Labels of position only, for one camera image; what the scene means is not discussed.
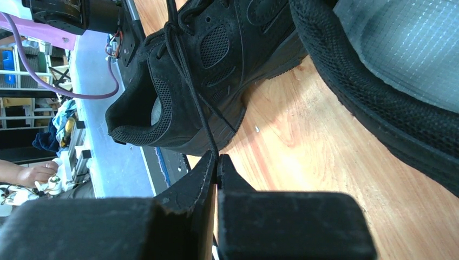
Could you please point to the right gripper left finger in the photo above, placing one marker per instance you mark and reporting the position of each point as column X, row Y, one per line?
column 176, row 224

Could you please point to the bystander bare hand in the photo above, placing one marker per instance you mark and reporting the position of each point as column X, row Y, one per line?
column 27, row 176

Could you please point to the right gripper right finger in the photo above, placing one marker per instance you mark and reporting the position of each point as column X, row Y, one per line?
column 287, row 224

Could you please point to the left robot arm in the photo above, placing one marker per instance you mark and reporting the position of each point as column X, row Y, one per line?
column 77, row 16

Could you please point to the black sneaker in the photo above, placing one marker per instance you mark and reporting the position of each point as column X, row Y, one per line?
column 236, row 44
column 394, row 66

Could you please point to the background clutter shelf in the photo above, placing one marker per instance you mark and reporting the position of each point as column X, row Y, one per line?
column 26, row 106

